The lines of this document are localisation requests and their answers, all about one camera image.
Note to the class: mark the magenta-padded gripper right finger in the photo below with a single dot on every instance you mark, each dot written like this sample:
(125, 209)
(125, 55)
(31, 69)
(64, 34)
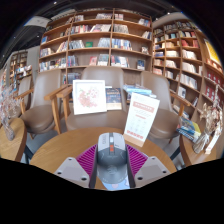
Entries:
(138, 163)

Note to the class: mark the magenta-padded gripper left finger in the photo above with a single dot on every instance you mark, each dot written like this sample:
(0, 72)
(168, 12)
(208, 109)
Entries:
(85, 163)

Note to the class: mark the grey computer mouse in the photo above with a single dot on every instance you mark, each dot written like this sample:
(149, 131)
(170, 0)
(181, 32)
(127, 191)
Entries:
(111, 160)

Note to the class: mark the white and red sign stand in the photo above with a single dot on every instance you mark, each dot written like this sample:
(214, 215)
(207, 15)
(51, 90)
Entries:
(141, 118)

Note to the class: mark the brown padded wooden armchair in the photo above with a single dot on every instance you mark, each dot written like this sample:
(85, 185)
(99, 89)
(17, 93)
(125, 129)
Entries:
(163, 120)
(36, 118)
(100, 71)
(25, 86)

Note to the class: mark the round wooden side table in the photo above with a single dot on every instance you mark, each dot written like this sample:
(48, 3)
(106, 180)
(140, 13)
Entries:
(13, 146)
(195, 158)

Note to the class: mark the stack of colourful books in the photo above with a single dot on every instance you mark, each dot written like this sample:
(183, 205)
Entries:
(189, 128)

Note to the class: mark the ribbed glass vase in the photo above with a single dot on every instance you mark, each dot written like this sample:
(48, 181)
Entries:
(201, 143)
(8, 131)

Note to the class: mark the white framed floral picture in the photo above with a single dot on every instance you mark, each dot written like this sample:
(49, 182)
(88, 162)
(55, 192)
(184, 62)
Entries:
(89, 97)

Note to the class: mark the dark cover book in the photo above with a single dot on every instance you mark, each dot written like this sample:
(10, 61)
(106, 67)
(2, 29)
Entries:
(114, 98)

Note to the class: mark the teal book stack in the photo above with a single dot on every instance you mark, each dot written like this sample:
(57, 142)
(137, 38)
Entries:
(138, 90)

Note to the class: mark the small white sign card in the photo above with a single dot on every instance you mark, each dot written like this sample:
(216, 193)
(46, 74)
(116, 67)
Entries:
(212, 144)

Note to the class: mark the beige dried flower bunch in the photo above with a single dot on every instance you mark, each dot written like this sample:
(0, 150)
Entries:
(213, 116)

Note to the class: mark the large wooden bookshelf with books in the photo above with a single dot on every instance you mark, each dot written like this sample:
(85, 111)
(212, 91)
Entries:
(96, 43)
(186, 60)

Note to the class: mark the distant wooden bookshelf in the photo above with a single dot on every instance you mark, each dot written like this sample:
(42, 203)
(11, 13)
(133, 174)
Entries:
(20, 65)

